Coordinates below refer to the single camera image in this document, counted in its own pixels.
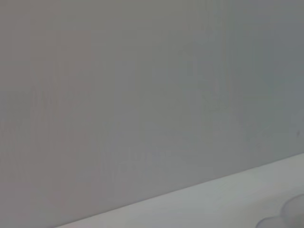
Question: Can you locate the clear plastic cup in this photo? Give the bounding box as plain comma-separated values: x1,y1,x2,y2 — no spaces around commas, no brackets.
255,193,304,228

